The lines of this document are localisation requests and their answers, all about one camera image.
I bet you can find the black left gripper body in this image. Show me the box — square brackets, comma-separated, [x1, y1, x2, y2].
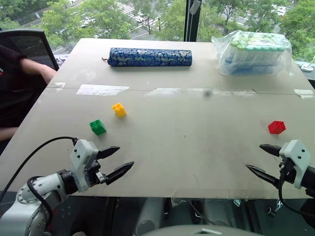
[85, 158, 108, 188]

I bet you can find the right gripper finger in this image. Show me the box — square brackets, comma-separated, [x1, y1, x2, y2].
[259, 144, 283, 158]
[245, 164, 281, 190]

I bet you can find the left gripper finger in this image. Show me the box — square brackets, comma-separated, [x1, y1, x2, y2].
[105, 161, 135, 186]
[95, 146, 121, 160]

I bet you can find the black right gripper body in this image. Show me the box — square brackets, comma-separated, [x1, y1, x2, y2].
[279, 156, 297, 184]

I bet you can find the red toy brick block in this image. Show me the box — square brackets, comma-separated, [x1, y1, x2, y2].
[267, 120, 287, 135]

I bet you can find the green toy brick block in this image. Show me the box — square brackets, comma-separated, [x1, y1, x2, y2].
[89, 119, 107, 136]

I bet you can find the metal table clamp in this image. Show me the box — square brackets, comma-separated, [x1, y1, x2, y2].
[265, 199, 284, 217]

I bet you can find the yellow toy brick block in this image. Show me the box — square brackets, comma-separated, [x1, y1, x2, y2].
[111, 102, 127, 118]

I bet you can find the silver rounded robot leg shape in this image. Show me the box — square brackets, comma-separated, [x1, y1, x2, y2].
[133, 198, 165, 236]

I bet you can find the black table leg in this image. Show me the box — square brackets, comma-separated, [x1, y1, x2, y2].
[162, 197, 173, 221]

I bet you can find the white round stand base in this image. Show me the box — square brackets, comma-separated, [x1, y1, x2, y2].
[301, 55, 315, 73]

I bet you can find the clear bag of plastic boxes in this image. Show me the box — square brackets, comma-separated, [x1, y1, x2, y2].
[211, 29, 295, 77]

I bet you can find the blue patterned fabric roll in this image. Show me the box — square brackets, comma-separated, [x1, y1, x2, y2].
[101, 47, 193, 68]

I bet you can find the person dark shirt torso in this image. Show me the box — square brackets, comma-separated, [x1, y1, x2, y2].
[0, 44, 49, 129]

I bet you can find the black mesh office chair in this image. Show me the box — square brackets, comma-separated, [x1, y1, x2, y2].
[0, 29, 60, 72]

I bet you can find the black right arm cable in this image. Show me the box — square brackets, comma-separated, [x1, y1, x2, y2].
[278, 161, 315, 219]

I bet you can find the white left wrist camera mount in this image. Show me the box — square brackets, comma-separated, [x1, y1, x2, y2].
[69, 139, 99, 193]

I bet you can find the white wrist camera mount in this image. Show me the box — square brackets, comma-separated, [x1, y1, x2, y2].
[279, 139, 312, 190]
[69, 139, 99, 193]

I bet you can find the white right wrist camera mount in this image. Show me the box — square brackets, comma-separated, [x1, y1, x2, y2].
[279, 139, 312, 190]

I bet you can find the black window frame post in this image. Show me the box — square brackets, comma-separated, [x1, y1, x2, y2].
[184, 0, 201, 42]

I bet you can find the white window blind cord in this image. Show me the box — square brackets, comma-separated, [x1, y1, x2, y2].
[189, 0, 202, 37]

